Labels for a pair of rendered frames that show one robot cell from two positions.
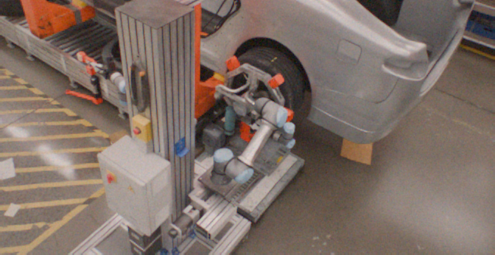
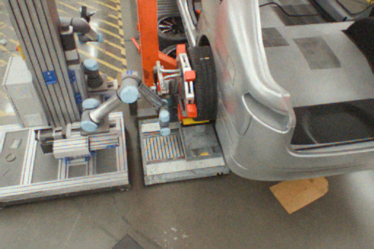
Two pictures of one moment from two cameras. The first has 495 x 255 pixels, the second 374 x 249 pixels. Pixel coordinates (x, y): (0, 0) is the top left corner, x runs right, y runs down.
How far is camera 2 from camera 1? 2.02 m
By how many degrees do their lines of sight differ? 35
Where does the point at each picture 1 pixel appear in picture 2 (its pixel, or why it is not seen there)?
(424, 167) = not seen: outside the picture
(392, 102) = (248, 142)
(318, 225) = (187, 222)
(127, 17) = not seen: outside the picture
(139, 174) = (9, 78)
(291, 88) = (203, 89)
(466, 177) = not seen: outside the picture
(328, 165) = (250, 188)
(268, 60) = (199, 57)
